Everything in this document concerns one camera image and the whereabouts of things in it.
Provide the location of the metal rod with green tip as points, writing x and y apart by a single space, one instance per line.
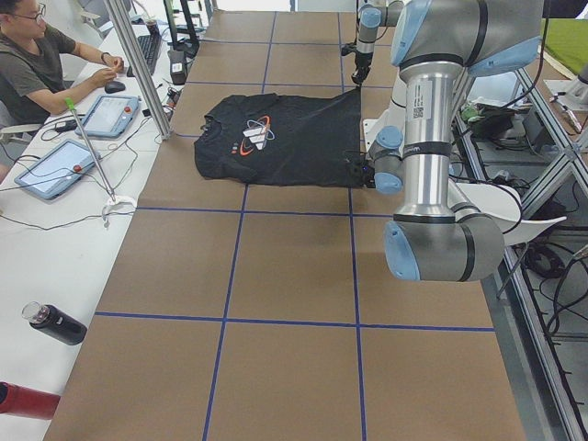
113 200

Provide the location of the black water bottle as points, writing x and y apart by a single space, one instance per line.
55 323

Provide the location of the aluminium frame post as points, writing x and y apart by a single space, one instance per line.
121 21

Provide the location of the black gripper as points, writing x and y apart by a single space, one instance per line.
362 62
355 172

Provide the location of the black keyboard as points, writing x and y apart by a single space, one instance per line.
150 46

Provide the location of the far blue teach pendant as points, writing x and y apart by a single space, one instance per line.
110 115

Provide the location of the blue teach pendant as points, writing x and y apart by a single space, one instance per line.
110 115
56 171

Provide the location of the red cylinder bottle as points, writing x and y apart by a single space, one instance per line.
25 402

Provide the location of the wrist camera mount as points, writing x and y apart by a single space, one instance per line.
347 49

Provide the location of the aluminium side frame rail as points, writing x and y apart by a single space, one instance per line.
534 164

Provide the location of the black printed t-shirt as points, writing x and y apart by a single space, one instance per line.
278 140

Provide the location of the black power adapter box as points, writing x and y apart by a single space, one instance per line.
177 67

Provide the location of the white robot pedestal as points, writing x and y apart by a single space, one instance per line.
392 115

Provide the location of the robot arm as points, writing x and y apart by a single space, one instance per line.
370 18
438 233

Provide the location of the near blue teach pendant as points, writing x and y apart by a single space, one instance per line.
56 171

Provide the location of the seated person in grey shirt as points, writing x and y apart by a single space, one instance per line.
32 86

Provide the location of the black computer mouse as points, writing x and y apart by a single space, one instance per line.
114 87

